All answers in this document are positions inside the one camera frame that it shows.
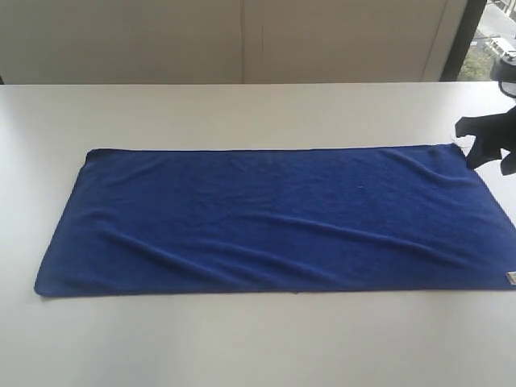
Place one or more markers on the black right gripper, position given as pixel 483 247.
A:
pixel 487 148

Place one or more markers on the blue towel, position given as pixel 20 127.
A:
pixel 140 222

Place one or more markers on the white bus outside window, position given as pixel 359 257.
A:
pixel 500 47

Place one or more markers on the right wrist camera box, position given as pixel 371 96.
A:
pixel 503 73

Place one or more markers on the dark window frame post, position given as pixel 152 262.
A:
pixel 465 32

